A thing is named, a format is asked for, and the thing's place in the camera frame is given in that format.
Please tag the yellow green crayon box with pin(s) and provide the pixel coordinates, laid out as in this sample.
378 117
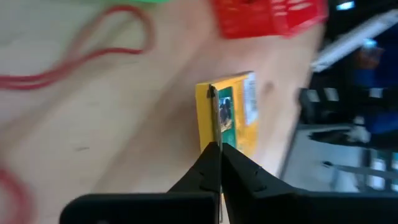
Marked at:
203 118

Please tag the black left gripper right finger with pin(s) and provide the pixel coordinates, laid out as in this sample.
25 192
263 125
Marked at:
280 205

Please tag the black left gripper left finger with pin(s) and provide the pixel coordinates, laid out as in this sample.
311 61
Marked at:
155 208

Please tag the red rubber band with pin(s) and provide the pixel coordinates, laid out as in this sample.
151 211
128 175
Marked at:
26 199
150 34

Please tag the red plastic basket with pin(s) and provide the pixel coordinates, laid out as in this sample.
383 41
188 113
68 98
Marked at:
264 18

